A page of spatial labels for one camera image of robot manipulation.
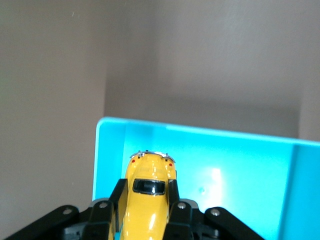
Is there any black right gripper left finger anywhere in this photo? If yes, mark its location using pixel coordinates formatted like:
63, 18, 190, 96
3, 178, 129, 240

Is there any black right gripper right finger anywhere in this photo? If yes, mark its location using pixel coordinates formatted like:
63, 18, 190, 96
163, 178, 266, 240

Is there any yellow beetle toy car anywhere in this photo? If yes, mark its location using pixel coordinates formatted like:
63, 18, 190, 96
123, 149, 178, 240

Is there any turquoise plastic bin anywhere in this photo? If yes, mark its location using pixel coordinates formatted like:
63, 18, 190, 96
92, 116, 320, 240

